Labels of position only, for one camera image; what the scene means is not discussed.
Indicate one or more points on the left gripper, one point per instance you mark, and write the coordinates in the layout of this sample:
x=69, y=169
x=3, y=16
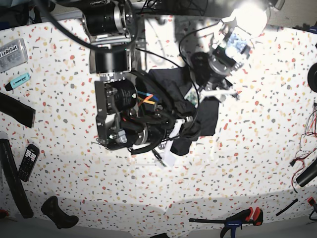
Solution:
x=197, y=94

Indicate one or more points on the black game controller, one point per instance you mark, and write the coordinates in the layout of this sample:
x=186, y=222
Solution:
x=51, y=209

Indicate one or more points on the black blue bar clamp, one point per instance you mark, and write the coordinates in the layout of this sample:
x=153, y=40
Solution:
x=247, y=216

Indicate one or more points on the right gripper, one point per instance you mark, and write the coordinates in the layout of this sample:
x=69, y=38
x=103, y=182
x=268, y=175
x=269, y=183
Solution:
x=165, y=153

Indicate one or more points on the turquoise highlighter pen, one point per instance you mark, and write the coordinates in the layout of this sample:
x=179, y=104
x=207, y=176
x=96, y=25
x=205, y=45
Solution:
x=17, y=82

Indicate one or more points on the black folded cloth strip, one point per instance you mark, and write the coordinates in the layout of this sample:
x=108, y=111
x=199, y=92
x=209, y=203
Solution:
x=17, y=110

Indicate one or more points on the small black rod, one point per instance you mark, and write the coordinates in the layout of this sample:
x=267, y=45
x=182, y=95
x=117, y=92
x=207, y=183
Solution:
x=287, y=207

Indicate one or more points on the long black tube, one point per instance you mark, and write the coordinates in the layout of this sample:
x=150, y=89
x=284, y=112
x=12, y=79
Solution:
x=11, y=175

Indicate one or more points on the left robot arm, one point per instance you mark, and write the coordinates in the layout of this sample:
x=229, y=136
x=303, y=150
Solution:
x=229, y=50

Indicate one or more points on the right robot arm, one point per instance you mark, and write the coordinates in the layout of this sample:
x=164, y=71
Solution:
x=134, y=111

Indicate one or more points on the red clamp right corner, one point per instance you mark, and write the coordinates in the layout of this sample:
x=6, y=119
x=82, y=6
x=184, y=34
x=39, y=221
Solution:
x=313, y=204

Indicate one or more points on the black round object right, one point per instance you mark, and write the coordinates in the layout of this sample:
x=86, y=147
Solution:
x=312, y=77

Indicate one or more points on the black cylinder right edge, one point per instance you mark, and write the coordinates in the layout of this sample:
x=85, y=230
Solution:
x=308, y=175

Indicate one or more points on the clear LeRobot parts box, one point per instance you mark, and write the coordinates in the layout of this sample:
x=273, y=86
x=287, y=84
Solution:
x=13, y=54

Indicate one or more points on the black TV remote control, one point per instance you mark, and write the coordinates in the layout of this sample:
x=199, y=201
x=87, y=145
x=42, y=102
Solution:
x=30, y=157

